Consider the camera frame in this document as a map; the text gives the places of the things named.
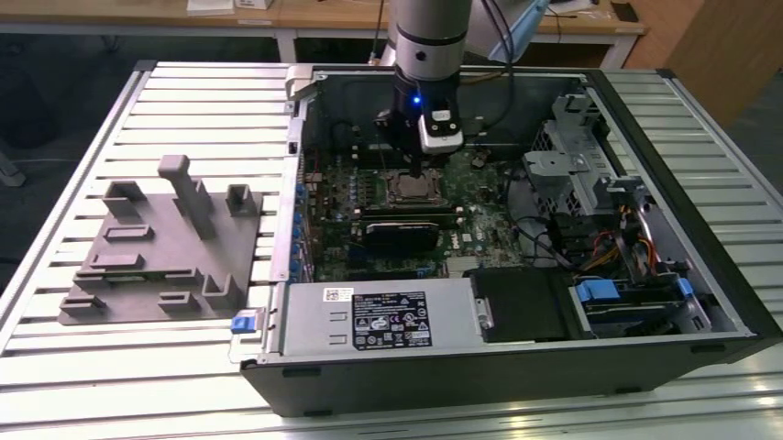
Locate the CPU socket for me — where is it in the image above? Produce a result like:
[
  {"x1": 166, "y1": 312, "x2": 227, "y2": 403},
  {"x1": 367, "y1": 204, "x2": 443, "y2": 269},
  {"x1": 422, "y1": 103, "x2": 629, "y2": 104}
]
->
[{"x1": 379, "y1": 168, "x2": 447, "y2": 206}]

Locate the black RAM slot bank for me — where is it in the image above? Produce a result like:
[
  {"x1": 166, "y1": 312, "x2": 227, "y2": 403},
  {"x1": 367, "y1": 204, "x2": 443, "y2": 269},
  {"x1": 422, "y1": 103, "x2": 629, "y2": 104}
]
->
[
  {"x1": 361, "y1": 205, "x2": 458, "y2": 222},
  {"x1": 358, "y1": 140, "x2": 447, "y2": 169}
]

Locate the silver drive cage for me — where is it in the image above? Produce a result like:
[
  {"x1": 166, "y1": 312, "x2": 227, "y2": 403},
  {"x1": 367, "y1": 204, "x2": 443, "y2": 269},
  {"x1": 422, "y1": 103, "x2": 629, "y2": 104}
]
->
[{"x1": 523, "y1": 93, "x2": 614, "y2": 216}]

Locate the black graphics card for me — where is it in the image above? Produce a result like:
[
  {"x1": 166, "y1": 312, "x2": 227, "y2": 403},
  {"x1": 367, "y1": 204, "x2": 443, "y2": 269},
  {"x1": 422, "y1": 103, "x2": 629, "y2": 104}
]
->
[{"x1": 363, "y1": 222, "x2": 441, "y2": 252}]

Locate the green motherboard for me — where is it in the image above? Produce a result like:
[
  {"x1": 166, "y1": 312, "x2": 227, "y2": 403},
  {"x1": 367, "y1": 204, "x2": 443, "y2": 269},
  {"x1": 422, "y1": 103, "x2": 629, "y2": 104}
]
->
[{"x1": 293, "y1": 148, "x2": 527, "y2": 283}]

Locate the small silver heatsink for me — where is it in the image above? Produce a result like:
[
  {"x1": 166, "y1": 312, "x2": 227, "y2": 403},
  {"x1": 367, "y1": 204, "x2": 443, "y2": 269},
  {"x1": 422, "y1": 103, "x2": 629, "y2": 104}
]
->
[{"x1": 446, "y1": 256, "x2": 482, "y2": 278}]

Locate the black plastic shroud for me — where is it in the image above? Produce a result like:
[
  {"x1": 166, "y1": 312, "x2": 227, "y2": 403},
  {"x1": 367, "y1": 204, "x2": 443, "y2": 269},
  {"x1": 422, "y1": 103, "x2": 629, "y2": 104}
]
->
[{"x1": 470, "y1": 269, "x2": 581, "y2": 344}]

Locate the silver power supply unit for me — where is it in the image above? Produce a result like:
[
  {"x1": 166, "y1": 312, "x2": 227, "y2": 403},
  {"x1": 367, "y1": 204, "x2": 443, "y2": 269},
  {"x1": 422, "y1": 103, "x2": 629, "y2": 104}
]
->
[{"x1": 259, "y1": 280, "x2": 485, "y2": 357}]

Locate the grey parts rack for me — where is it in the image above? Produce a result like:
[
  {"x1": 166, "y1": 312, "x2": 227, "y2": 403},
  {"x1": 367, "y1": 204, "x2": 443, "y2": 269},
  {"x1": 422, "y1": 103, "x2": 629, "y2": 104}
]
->
[{"x1": 55, "y1": 154, "x2": 266, "y2": 325}]

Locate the hard disk in blue carrier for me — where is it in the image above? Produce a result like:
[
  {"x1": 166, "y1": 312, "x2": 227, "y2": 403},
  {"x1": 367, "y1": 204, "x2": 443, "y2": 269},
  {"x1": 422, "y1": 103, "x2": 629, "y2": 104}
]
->
[{"x1": 569, "y1": 278, "x2": 693, "y2": 332}]

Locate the wooden cabinet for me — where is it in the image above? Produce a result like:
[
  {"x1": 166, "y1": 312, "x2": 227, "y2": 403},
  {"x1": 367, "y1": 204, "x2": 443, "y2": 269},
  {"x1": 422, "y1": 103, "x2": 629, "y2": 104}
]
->
[{"x1": 623, "y1": 0, "x2": 783, "y2": 134}]

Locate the green RAM stick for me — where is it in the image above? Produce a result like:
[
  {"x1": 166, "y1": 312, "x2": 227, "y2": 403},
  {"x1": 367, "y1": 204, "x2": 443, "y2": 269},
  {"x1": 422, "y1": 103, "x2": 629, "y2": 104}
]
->
[{"x1": 105, "y1": 270, "x2": 193, "y2": 281}]

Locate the black PC case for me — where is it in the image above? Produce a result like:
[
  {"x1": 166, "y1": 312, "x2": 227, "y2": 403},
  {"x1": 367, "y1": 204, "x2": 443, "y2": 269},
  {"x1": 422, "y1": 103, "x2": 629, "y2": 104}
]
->
[{"x1": 227, "y1": 63, "x2": 783, "y2": 419}]

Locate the grey metal stand foot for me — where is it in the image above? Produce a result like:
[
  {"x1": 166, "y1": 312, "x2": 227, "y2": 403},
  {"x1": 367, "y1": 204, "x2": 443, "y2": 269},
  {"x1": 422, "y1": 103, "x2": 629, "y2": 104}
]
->
[{"x1": 0, "y1": 150, "x2": 27, "y2": 187}]

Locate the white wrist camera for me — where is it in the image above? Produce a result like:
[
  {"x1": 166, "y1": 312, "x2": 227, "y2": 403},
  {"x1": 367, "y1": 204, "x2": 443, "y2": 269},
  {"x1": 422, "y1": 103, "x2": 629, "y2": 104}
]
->
[{"x1": 419, "y1": 108, "x2": 466, "y2": 153}]

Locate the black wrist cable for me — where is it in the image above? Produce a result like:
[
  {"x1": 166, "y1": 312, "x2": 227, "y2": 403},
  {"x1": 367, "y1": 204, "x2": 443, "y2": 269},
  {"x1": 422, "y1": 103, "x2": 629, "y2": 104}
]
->
[{"x1": 470, "y1": 0, "x2": 522, "y2": 138}]

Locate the black looped wire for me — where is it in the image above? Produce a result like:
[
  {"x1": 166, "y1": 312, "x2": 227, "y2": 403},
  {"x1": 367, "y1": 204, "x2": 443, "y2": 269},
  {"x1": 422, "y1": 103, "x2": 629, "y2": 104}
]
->
[{"x1": 511, "y1": 214, "x2": 577, "y2": 268}]

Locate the coloured wire bundle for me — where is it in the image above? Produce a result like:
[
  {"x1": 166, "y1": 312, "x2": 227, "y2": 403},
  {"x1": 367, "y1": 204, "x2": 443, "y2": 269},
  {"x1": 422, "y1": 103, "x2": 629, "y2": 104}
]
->
[{"x1": 581, "y1": 228, "x2": 663, "y2": 276}]

